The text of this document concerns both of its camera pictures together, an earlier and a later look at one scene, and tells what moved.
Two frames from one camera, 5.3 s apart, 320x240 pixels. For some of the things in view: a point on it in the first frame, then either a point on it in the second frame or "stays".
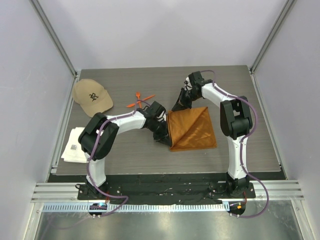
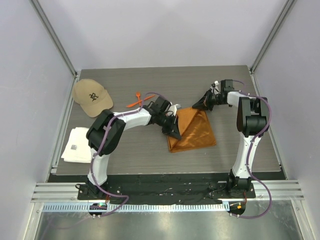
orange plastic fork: (138, 93) stays
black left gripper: (163, 137) → (170, 130)
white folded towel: (73, 151) stays
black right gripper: (181, 104) → (204, 103)
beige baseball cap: (92, 97) stays
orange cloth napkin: (191, 129) stays
